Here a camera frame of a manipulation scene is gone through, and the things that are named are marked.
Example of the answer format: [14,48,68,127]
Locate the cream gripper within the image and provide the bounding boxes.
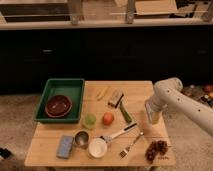
[145,101,162,125]

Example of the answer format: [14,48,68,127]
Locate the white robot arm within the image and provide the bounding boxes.
[145,77,213,137]

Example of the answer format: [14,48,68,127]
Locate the green plastic cup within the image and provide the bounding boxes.
[83,114,96,129]

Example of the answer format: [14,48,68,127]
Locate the white measuring cup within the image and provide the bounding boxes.
[88,123,137,158]

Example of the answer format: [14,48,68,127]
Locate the metal cup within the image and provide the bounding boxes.
[74,131,89,148]

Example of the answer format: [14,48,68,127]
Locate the green cucumber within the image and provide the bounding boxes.
[119,101,132,124]

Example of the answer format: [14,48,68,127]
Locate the dark red grapes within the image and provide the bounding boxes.
[145,140,168,163]

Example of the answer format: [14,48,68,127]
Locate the brown scrub brush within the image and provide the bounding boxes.
[108,90,124,108]

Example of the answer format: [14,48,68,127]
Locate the wooden table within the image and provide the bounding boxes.
[25,81,169,168]

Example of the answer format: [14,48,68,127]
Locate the orange tomato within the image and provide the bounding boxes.
[102,112,114,126]

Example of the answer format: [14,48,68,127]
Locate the silver fork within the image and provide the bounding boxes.
[119,132,144,158]

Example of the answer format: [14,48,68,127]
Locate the yellow banana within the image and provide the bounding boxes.
[96,86,109,100]

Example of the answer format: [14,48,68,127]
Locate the green plastic tray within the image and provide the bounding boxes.
[35,78,85,123]

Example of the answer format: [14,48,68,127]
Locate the blue sponge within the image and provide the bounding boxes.
[56,136,74,159]

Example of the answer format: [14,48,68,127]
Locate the dark red bowl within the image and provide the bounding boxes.
[45,95,72,118]

